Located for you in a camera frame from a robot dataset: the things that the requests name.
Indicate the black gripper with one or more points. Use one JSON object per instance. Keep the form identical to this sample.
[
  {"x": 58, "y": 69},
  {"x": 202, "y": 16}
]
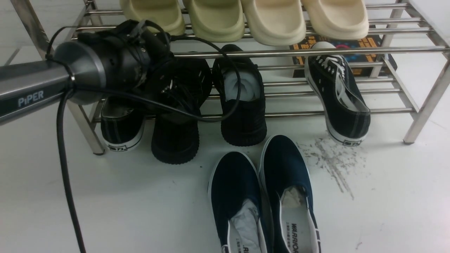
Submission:
[{"x": 160, "y": 94}]

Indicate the black knit sneaker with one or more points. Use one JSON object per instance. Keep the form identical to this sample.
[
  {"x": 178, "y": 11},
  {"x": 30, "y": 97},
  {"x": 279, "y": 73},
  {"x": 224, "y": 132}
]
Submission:
[
  {"x": 247, "y": 125},
  {"x": 175, "y": 137}
]

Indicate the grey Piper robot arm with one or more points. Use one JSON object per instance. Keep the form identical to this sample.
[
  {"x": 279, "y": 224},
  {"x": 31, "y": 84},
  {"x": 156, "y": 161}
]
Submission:
[{"x": 132, "y": 61}]

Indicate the stainless steel shoe rack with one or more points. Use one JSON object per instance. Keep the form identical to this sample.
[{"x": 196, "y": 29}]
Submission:
[{"x": 403, "y": 12}]

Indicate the navy slip-on shoe left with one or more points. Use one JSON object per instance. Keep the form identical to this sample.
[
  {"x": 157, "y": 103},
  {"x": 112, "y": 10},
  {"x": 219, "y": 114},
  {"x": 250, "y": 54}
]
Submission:
[{"x": 237, "y": 207}]

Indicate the navy slip-on shoe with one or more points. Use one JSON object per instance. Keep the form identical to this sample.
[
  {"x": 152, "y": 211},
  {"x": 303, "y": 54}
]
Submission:
[
  {"x": 285, "y": 180},
  {"x": 237, "y": 207}
]

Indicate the navy slip-on shoe right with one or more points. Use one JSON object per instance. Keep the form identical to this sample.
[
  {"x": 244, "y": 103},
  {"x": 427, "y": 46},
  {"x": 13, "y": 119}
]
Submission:
[{"x": 285, "y": 180}]

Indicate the green slide sandal far left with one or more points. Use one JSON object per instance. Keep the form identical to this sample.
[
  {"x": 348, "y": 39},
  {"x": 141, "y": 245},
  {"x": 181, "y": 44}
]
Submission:
[{"x": 166, "y": 13}]

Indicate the green slide sandal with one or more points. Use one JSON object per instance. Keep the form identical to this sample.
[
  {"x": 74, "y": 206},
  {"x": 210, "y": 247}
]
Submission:
[
  {"x": 216, "y": 20},
  {"x": 166, "y": 13}
]

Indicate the black canvas sneaker left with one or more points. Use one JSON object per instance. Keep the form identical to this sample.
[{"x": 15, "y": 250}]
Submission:
[{"x": 122, "y": 126}]

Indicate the black canvas sneaker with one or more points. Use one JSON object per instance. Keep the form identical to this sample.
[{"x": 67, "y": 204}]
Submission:
[
  {"x": 122, "y": 126},
  {"x": 347, "y": 116}
]

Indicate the cream slide sandal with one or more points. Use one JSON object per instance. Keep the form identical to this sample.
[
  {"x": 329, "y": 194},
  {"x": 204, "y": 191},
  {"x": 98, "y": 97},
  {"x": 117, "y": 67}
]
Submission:
[
  {"x": 275, "y": 22},
  {"x": 338, "y": 19}
]

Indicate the cream slide sandal far right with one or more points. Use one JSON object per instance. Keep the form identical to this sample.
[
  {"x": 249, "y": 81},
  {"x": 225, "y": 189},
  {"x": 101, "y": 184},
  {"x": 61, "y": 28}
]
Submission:
[{"x": 338, "y": 19}]

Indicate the black canvas sneaker right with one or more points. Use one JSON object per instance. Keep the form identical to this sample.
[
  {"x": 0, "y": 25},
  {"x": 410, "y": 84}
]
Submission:
[{"x": 347, "y": 116}]

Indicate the black orange book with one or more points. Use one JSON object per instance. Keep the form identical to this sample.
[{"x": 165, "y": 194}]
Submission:
[{"x": 368, "y": 42}]

